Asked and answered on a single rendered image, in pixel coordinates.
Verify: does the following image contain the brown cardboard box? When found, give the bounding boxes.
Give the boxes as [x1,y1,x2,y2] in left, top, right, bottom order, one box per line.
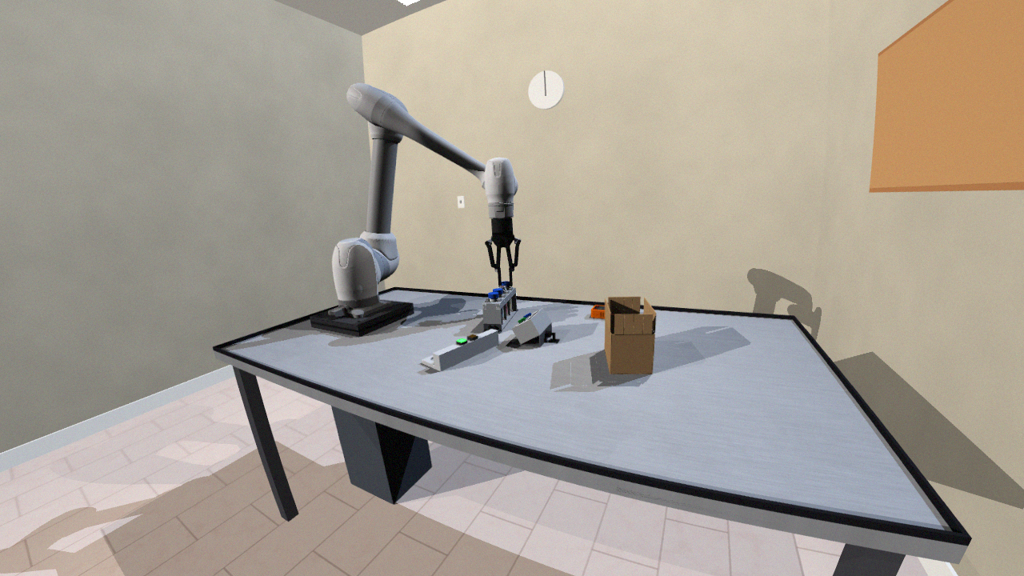
[605,297,656,374]

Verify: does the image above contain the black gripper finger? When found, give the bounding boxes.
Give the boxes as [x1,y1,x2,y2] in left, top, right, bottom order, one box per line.
[504,238,521,286]
[485,238,502,286]

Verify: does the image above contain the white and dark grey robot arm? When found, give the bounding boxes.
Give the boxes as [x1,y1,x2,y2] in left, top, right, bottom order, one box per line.
[328,83,518,318]

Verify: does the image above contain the white key panel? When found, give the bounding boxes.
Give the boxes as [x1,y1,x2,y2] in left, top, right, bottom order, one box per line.
[512,308,560,347]

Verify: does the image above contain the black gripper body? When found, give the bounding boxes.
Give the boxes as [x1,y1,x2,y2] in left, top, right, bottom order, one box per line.
[490,218,514,248]

